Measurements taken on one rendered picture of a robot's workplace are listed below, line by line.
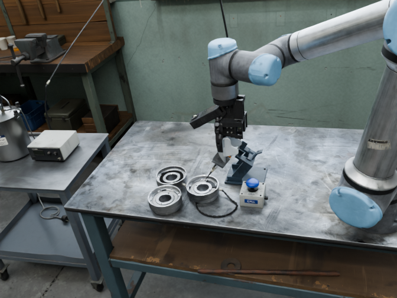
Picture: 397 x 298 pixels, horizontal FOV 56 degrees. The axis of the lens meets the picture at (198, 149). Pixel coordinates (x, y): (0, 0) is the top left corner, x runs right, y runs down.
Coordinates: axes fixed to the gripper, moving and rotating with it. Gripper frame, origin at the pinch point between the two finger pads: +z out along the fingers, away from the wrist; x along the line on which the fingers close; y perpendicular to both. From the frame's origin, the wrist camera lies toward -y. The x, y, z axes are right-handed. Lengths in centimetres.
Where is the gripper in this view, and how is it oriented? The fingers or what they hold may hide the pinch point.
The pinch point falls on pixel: (223, 155)
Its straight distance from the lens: 115.3
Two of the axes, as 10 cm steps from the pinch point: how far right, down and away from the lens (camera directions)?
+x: 2.9, -5.4, 7.9
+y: 9.5, 0.7, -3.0
